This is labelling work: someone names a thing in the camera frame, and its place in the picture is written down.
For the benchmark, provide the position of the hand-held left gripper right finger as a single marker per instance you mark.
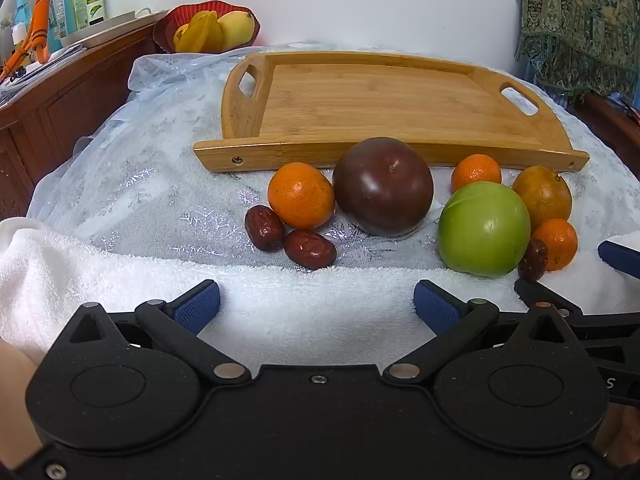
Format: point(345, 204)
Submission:
point(435, 305)

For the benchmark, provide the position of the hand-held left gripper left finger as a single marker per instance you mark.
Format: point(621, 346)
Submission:
point(197, 305)

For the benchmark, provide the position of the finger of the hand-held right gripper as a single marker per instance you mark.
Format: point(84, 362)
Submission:
point(540, 292)
point(620, 256)

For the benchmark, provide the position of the red date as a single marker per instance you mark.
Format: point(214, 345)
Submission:
point(532, 260)
point(264, 227)
point(310, 249)

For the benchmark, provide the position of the orange tangerine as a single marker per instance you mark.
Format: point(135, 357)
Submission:
point(475, 171)
point(557, 242)
point(300, 195)

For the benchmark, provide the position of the green apple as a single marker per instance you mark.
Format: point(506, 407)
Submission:
point(482, 230)

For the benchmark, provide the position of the brown-skinned orange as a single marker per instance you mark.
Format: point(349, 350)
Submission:
point(542, 195)

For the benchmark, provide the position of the dark purple plum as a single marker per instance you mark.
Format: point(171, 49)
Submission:
point(382, 187)

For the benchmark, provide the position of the wooden serving tray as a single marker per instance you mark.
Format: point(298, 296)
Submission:
point(375, 100)

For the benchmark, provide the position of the person's right hand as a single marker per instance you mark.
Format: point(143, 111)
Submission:
point(616, 430)

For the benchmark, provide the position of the white towel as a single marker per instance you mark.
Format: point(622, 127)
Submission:
point(300, 300)

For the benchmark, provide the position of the dark red wooden furniture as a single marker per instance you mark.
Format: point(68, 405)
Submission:
point(610, 125)

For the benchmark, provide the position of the white snowflake lace tablecloth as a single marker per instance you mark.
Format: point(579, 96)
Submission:
point(150, 170)

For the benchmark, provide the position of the brown wooden cabinet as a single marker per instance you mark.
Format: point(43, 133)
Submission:
point(60, 110)

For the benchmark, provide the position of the green gold patterned shawl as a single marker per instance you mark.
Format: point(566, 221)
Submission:
point(580, 20)

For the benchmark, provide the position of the red fruit bowl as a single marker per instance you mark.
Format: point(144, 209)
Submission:
point(162, 35)

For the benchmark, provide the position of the yellow starfruit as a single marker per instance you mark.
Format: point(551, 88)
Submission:
point(205, 32)

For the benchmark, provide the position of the yellow mango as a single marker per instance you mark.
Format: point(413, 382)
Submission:
point(235, 27)

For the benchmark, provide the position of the white papers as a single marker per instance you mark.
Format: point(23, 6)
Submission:
point(45, 65)

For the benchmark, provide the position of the small white bottle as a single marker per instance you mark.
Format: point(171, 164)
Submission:
point(18, 35)

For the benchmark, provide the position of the small blue spray bottle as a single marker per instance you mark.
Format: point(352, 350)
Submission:
point(22, 10)

